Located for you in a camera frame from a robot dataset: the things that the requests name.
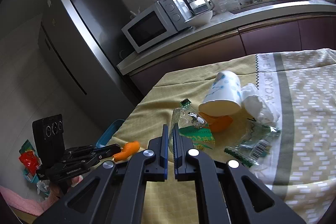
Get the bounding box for glass kettle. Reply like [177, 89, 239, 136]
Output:
[188, 0, 216, 14]

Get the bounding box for clear cartoon snack wrapper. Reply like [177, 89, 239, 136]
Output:
[172, 98, 216, 155]

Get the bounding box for person's left forearm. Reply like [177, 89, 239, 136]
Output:
[0, 185, 53, 217]

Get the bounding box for kitchen counter cabinet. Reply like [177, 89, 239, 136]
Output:
[117, 0, 336, 99]

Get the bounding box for wide orange peel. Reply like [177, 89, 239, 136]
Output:
[203, 112, 234, 133]

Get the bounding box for white blue-dotted paper cup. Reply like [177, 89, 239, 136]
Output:
[198, 70, 242, 116]

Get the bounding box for person's left hand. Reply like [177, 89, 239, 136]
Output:
[49, 177, 82, 199]

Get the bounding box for large white bowl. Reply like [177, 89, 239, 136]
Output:
[184, 10, 214, 25]

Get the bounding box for crumpled clear plastic bag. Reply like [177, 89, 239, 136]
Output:
[37, 179, 51, 194]

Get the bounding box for grey refrigerator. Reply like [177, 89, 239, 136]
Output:
[37, 0, 143, 130]

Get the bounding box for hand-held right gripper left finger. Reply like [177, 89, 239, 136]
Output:
[33, 124, 169, 224]

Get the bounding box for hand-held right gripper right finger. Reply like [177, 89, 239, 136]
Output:
[172, 127, 306, 224]

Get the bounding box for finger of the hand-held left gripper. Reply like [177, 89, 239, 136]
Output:
[88, 153, 117, 165]
[91, 143, 122, 156]

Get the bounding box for red snack packet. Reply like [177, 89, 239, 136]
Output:
[19, 149, 42, 174]

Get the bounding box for kitchen sink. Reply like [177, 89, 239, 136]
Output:
[231, 0, 315, 14]

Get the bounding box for teal plastic bin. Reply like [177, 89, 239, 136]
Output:
[96, 119, 125, 148]

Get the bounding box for clear green barcode wrapper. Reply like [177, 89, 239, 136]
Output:
[224, 118, 282, 168]

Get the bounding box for curled orange peel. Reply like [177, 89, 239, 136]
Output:
[112, 140, 141, 162]

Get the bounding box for white microwave oven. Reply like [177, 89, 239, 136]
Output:
[121, 0, 192, 54]

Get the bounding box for crumpled white tissue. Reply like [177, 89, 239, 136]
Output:
[238, 83, 282, 126]

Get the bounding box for yellow tablecloth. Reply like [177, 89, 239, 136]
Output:
[109, 55, 265, 224]

